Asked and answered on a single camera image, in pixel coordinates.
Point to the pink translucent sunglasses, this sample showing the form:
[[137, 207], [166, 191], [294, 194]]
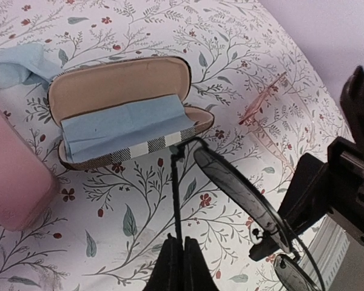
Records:
[[249, 119]]

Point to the light blue cleaning cloth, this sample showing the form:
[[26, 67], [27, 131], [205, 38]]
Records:
[[95, 134]]

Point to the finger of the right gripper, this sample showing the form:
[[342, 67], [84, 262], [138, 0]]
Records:
[[260, 251], [310, 194]]

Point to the pink glasses case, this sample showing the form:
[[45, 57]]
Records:
[[27, 186]]

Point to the black frame glasses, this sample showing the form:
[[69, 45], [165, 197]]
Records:
[[245, 195]]

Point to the small blue cloth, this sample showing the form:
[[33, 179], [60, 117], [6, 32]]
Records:
[[26, 63]]

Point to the front aluminium rail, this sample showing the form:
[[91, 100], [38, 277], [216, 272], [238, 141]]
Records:
[[328, 243]]

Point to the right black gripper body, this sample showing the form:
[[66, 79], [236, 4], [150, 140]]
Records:
[[345, 187]]

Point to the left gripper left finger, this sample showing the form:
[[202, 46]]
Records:
[[167, 272]]

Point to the brown plaid glasses case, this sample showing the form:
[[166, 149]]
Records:
[[99, 87]]

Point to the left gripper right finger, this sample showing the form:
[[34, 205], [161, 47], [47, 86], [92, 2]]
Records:
[[196, 275]]

